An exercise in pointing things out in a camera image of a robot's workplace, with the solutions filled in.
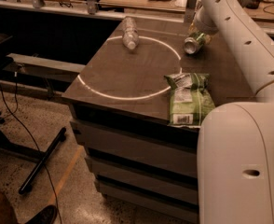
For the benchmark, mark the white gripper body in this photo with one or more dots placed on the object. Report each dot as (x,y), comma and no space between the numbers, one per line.
(200,25)

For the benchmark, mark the green soda can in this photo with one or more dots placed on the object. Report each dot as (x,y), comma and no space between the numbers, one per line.
(193,43)

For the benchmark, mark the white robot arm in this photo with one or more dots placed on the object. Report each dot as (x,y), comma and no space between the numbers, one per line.
(235,155)

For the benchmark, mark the black tape roll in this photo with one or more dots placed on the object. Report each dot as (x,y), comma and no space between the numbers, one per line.
(254,4)

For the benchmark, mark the green chip bag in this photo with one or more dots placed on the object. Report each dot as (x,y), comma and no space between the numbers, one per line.
(190,101)

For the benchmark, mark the clear plastic water bottle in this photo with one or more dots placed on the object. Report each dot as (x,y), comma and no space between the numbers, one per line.
(130,35)

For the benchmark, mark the grey drawer cabinet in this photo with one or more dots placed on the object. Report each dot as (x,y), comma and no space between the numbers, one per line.
(120,108)

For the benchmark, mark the black chair base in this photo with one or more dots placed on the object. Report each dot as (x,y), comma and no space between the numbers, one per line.
(39,157)

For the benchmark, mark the black shoe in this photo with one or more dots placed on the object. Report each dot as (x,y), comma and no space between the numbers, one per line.
(45,216)

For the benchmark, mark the metal bracket post right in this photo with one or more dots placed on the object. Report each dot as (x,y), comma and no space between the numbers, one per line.
(189,10)

